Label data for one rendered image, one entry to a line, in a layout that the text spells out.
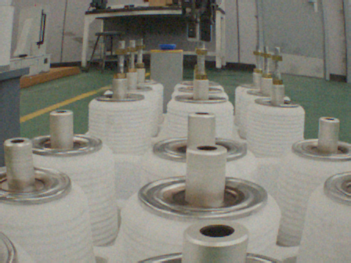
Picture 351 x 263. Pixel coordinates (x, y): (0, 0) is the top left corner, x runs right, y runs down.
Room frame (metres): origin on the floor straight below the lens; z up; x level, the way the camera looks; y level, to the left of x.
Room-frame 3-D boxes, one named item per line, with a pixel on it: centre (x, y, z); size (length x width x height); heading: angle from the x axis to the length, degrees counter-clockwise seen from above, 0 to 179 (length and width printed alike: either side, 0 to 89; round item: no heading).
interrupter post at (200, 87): (0.68, -0.04, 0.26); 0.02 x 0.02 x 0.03
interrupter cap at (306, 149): (0.37, -0.14, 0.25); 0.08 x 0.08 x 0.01
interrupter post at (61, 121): (0.37, 0.10, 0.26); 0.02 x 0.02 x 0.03
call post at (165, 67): (1.09, 0.02, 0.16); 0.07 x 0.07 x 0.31; 88
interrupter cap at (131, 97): (0.69, 0.08, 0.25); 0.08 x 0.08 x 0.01
